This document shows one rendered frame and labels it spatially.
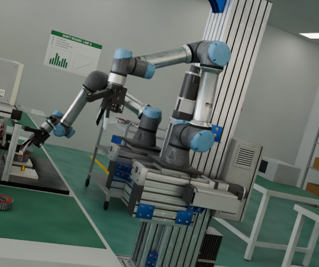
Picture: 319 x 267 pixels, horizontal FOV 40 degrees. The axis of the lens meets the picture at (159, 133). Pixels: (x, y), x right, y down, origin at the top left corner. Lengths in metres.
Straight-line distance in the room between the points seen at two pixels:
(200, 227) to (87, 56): 5.59
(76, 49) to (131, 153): 5.28
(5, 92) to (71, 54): 5.58
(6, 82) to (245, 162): 1.37
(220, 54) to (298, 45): 7.88
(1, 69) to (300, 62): 8.33
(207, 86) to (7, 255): 1.17
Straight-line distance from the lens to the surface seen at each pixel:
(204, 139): 2.11
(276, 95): 9.69
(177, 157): 2.23
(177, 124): 2.24
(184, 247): 2.65
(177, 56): 2.15
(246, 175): 2.63
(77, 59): 7.82
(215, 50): 2.08
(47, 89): 7.76
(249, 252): 4.61
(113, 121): 1.87
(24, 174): 2.36
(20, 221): 1.80
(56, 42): 7.75
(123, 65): 1.89
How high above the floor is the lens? 1.36
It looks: 5 degrees down
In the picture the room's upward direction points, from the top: 16 degrees clockwise
